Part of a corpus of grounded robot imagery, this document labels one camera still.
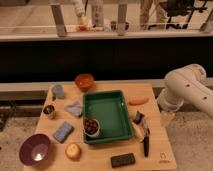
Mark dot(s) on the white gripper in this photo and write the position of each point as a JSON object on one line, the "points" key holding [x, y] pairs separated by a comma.
{"points": [[166, 118]]}

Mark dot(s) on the small grey-blue towel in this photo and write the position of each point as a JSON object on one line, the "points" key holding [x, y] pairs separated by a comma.
{"points": [[75, 109]]}

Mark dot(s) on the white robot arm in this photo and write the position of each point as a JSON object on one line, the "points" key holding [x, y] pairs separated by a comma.
{"points": [[184, 84]]}

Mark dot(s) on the green plastic tray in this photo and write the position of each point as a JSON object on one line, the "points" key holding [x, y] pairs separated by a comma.
{"points": [[110, 110]]}

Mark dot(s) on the orange carrot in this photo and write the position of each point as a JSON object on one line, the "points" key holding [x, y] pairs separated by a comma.
{"points": [[138, 101]]}

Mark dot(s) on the black rectangular block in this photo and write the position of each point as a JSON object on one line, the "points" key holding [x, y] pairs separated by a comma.
{"points": [[122, 160]]}

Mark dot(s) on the cup of dark berries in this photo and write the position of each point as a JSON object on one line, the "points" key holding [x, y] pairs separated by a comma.
{"points": [[91, 127]]}

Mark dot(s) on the orange bowl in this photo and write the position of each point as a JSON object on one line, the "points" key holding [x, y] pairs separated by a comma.
{"points": [[84, 81]]}

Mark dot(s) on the round yellow bread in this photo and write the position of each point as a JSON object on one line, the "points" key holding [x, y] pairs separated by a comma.
{"points": [[73, 151]]}

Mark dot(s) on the blue sponge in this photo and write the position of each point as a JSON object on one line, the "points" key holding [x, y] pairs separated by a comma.
{"points": [[63, 132]]}

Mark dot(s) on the black office chair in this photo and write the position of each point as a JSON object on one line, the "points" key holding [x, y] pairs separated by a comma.
{"points": [[181, 8]]}

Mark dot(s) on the blue-grey cup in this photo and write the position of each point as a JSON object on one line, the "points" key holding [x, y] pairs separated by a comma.
{"points": [[57, 91]]}

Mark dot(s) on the small metal can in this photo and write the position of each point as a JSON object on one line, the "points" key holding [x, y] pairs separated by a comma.
{"points": [[49, 111]]}

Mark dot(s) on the wooden table railing posts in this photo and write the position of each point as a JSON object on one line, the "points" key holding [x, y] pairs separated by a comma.
{"points": [[98, 19]]}

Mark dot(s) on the purple bowl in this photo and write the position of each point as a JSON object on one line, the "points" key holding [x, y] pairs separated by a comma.
{"points": [[35, 149]]}

